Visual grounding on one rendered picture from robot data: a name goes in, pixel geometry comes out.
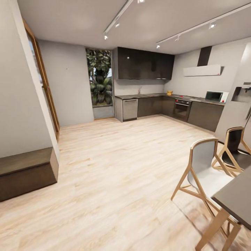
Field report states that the microwave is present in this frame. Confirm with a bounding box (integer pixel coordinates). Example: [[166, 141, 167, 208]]
[[205, 90, 229, 103]]

